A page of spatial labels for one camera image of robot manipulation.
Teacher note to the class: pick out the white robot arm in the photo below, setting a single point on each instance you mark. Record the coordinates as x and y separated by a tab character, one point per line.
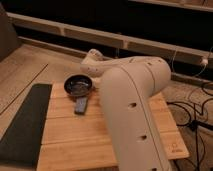
125	88

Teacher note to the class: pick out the wooden bamboo table board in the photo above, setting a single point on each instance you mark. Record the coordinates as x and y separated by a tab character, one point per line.
81	143

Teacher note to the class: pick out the dark green mat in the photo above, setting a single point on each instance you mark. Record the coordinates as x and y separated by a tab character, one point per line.
22	140

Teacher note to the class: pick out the wooden shelf rail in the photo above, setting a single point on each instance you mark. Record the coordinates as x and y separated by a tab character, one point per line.
139	45

